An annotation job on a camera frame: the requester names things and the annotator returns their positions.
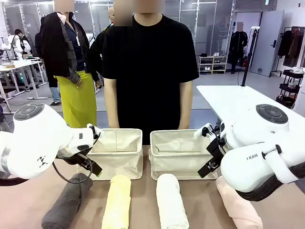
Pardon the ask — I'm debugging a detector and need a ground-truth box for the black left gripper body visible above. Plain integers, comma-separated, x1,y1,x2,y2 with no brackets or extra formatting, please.
61,148,96,171

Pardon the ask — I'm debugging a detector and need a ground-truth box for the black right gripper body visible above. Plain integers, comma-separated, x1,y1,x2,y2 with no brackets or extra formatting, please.
206,136,227,168

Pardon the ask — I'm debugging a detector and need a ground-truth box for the grey towel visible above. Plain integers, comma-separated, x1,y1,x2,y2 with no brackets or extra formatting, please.
41,173,93,229

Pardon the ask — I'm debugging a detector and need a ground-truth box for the white towel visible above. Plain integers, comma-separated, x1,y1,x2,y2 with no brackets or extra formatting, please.
156,173,190,229

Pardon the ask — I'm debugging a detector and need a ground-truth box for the pink towel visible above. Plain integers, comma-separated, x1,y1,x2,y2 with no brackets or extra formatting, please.
215,176,264,229

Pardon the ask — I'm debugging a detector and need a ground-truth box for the person's right forearm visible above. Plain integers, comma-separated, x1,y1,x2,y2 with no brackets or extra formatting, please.
104,78,120,121

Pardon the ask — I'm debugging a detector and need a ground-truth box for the person's left forearm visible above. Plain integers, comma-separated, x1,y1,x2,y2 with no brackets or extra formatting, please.
178,80,193,122

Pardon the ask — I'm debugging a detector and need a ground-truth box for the cream fabric basket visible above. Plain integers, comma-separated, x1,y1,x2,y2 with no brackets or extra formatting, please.
84,128,144,181
148,128,219,181

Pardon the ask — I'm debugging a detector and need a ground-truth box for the yellow rolled towel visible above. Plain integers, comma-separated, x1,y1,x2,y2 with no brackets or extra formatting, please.
101,174,132,229

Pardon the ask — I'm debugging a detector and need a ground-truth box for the white table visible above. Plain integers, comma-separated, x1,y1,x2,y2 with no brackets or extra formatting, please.
196,85,305,134

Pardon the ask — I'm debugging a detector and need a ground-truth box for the figure in yellow skirt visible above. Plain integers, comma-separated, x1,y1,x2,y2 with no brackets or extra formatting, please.
39,10,101,129

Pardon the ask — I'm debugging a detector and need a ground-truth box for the white shoe rack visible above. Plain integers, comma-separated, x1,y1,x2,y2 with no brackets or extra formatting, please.
198,55,227,75

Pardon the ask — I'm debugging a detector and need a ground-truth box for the black utility cart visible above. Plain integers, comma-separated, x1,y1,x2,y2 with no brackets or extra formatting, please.
275,69,305,109

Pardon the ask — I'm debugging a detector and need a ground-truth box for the black pole stand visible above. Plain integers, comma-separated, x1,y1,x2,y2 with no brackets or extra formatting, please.
241,26,260,87

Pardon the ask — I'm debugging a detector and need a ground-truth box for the person in black t-shirt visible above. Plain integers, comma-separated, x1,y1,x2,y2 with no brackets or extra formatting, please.
102,13,200,146

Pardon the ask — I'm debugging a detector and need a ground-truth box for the person in black coat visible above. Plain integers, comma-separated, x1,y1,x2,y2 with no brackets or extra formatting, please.
227,21,248,74

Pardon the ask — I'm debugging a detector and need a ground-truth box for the white desk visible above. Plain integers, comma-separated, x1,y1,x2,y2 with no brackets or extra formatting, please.
0,57,48,101

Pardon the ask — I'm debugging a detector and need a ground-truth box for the grey door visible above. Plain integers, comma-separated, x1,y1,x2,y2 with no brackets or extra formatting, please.
250,10,285,77

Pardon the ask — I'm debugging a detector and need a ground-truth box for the clothes rack with dark clothes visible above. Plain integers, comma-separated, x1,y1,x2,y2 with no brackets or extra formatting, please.
269,26,305,78

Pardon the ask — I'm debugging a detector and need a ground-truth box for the person in black-white jacket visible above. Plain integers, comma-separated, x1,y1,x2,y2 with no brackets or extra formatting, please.
14,28,33,57

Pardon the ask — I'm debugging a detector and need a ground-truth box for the white humanoid robot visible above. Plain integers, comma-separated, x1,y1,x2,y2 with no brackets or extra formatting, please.
0,35,12,57

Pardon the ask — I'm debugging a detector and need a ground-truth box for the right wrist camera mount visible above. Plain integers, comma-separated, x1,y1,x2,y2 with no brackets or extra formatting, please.
193,123,221,144

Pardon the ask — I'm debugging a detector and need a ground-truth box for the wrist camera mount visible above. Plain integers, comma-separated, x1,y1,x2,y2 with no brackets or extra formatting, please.
87,123,103,144
193,123,221,144

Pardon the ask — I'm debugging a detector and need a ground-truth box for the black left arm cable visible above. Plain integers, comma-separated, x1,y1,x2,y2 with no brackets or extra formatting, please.
52,158,93,184

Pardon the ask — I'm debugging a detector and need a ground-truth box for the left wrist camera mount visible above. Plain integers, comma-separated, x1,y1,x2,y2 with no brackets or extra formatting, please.
87,123,103,144

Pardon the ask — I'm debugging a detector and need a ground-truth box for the black sleeved cable bundle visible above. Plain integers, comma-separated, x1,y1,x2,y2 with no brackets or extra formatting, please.
234,162,305,202

